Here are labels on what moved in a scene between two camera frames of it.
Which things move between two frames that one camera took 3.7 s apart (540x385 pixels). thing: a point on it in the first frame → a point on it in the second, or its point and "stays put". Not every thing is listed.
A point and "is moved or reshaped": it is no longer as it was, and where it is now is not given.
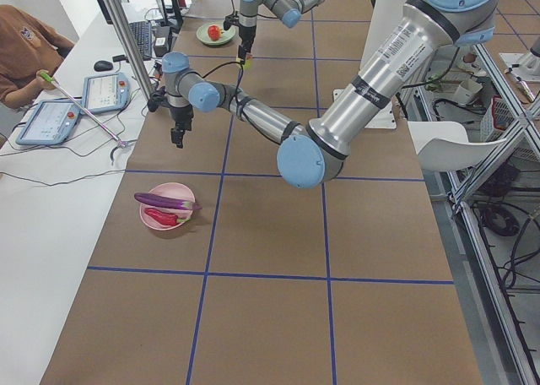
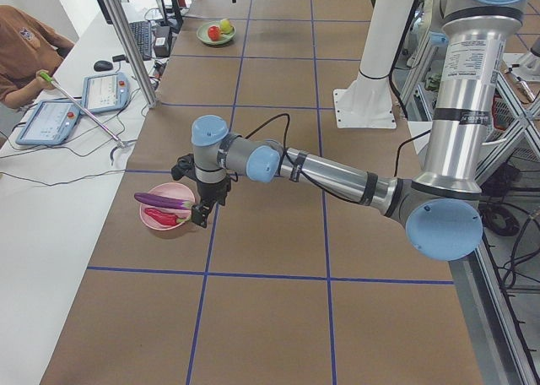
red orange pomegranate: x=214 y=32 stays put
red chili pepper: x=167 y=219 stays put
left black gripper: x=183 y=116 → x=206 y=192
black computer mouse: x=103 y=66 stays put
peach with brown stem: x=247 y=62 is moved or reshaped
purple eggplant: x=166 y=201 stays put
